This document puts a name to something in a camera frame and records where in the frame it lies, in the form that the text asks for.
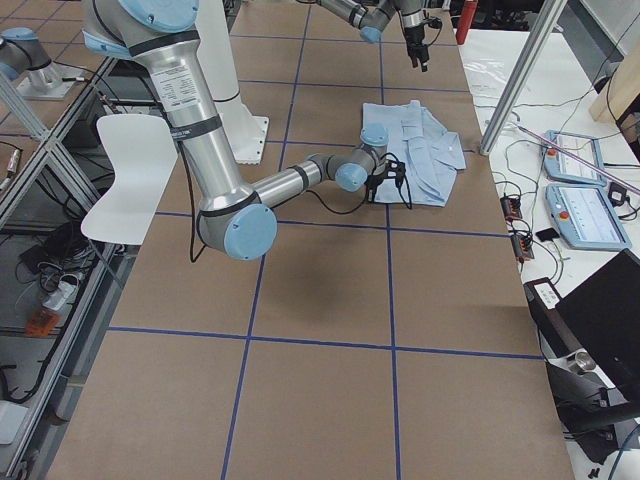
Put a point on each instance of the orange device on floor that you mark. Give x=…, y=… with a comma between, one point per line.
x=41, y=323

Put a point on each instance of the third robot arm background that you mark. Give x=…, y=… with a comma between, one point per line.
x=23, y=54

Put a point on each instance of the light blue button-up shirt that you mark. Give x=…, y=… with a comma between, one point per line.
x=431, y=153

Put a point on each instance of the red cylinder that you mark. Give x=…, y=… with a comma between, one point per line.
x=465, y=20

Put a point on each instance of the clear plastic bag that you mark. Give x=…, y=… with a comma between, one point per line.
x=486, y=78

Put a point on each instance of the black laptop computer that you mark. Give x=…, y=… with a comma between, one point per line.
x=593, y=333

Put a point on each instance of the black orange connector box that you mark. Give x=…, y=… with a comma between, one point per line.
x=511, y=207
x=522, y=246

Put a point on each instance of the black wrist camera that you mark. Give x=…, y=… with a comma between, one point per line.
x=395, y=170
x=433, y=22

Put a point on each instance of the black orange connector box near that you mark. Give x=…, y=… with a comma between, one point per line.
x=522, y=246

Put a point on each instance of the black orange connector box far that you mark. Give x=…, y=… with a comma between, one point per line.
x=511, y=207

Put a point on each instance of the white moulded chair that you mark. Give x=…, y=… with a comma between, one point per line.
x=142, y=153

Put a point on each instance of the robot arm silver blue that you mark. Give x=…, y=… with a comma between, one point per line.
x=371, y=22
x=234, y=216

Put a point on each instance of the pink rod green tip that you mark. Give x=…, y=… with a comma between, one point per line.
x=578, y=159

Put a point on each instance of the aluminium frame post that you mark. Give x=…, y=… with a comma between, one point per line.
x=536, y=40

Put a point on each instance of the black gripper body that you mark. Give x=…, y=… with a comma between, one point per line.
x=373, y=182
x=414, y=39

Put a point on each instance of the blue teach pendant near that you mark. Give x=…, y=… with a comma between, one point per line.
x=584, y=217

